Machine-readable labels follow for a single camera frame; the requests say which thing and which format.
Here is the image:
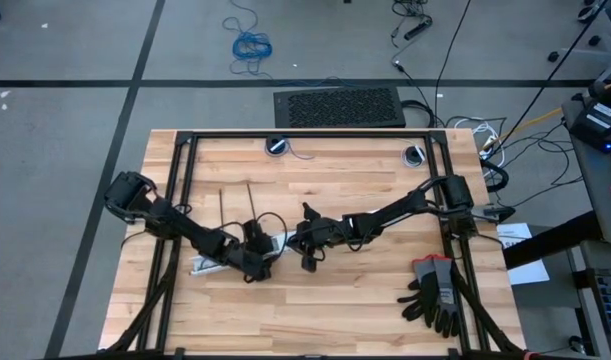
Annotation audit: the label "round black table grommet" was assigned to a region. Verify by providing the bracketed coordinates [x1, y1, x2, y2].
[401, 144, 427, 169]
[263, 134, 290, 159]

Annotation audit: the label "black power strip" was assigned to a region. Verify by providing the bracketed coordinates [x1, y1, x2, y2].
[403, 17, 434, 41]

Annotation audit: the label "black aluminium table frame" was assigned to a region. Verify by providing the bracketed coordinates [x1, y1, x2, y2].
[107, 128, 529, 360]

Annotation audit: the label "white slotted cable duct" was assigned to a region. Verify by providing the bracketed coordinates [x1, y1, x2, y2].
[188, 232, 292, 277]

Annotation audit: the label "gray chair base casters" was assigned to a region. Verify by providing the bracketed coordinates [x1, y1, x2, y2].
[547, 27, 611, 66]

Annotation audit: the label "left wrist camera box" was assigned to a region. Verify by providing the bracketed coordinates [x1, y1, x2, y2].
[242, 219, 275, 254]

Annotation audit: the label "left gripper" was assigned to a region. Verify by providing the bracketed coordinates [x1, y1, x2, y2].
[239, 239, 288, 284]

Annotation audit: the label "blue coiled floor cable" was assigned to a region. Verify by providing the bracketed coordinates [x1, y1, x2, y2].
[220, 0, 366, 89]

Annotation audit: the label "yellow floor cable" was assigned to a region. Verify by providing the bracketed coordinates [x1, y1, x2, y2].
[484, 107, 566, 151]

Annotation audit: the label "white paper sheet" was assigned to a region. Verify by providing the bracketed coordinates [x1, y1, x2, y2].
[495, 222, 551, 286]

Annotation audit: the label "dark desk crossbar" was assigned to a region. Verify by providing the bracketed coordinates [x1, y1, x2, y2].
[502, 209, 604, 271]

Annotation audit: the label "gray side desk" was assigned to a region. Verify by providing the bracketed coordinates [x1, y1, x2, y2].
[562, 97, 611, 246]

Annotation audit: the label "black desktop device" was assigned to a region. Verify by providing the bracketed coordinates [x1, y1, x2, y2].
[568, 97, 611, 154]

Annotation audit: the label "gray cabinet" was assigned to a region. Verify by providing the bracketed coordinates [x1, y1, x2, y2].
[564, 239, 611, 360]

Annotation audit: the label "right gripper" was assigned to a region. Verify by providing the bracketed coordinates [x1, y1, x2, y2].
[285, 201, 347, 257]

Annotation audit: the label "black cable with plug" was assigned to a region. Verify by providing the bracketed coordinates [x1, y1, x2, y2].
[392, 59, 439, 127]

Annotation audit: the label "thick taut black cable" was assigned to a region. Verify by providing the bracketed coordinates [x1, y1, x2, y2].
[484, 0, 611, 161]

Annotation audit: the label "white cable bundle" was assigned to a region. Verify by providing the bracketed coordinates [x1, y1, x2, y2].
[452, 115, 506, 166]

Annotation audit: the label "gray black work glove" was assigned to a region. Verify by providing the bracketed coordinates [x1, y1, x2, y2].
[397, 254, 439, 324]
[431, 255, 461, 339]

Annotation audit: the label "black looped camera cable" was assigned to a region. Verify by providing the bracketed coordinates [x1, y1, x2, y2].
[304, 242, 328, 263]
[257, 211, 289, 262]

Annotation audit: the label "thin long black cable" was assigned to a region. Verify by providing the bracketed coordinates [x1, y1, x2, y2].
[433, 0, 474, 127]

